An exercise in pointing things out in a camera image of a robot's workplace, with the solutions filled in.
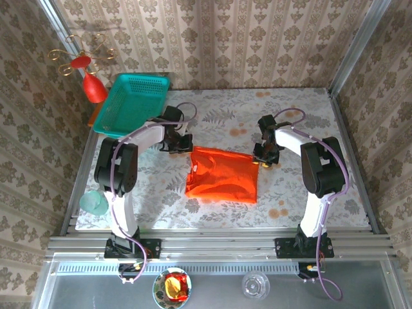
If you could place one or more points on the black yellow power connector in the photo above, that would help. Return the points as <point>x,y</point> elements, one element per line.
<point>309,269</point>
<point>130,268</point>

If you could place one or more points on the orange wooden board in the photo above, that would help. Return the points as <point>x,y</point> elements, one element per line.
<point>93,119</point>

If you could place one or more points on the red vase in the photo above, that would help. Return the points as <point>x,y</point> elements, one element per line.
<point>95,90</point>

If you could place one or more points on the orange t-shirt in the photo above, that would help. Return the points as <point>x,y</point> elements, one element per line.
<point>225,180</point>

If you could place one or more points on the floral tablecloth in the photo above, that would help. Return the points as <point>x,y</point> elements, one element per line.
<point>225,219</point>

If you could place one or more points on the patterned bowl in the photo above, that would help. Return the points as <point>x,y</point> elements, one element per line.
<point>158,289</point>

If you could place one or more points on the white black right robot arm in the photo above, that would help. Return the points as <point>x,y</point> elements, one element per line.
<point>318,212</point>

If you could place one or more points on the teal plastic basket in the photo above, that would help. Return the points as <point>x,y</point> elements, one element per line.
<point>132,103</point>

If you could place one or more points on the clear glass cup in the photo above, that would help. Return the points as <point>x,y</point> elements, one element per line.
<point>255,286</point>

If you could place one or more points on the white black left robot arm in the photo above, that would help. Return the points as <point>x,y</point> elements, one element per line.
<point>124,212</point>

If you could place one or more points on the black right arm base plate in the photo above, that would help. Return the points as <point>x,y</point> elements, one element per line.
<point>283,248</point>

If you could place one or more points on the green translucent cup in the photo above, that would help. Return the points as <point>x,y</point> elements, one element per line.
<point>91,202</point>

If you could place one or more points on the grey metal shelf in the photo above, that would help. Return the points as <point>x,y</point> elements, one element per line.
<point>215,289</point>

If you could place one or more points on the red yellow wrapped snack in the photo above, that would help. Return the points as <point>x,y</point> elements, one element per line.
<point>175,286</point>

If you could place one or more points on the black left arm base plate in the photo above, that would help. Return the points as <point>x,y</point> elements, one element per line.
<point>154,248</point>

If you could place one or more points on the aluminium extrusion frame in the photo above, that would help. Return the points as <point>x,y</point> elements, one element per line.
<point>225,244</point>

